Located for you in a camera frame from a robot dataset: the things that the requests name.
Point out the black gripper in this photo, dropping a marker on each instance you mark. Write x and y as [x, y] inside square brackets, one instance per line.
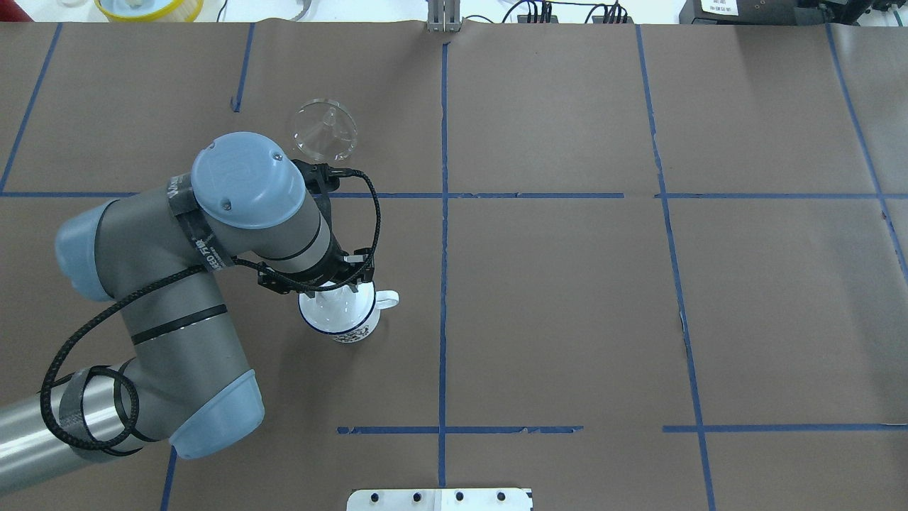
[336, 265]

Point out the white mug lid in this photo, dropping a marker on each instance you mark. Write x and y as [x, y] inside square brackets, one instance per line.
[338, 311]

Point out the clear plastic funnel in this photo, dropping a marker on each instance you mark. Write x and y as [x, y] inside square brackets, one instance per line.
[324, 131]

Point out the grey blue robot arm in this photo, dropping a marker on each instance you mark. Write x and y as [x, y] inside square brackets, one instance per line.
[164, 360]

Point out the white enamel mug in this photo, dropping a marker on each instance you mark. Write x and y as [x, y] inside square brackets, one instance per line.
[385, 299]

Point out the yellow round container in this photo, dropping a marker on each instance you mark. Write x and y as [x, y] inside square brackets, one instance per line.
[150, 11]

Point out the black device with label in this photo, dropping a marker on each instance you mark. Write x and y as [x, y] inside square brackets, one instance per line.
[792, 13]

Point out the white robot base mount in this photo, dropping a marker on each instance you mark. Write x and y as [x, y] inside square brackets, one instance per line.
[441, 499]

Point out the grey metal bracket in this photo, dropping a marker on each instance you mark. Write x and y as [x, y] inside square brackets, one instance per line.
[444, 16]

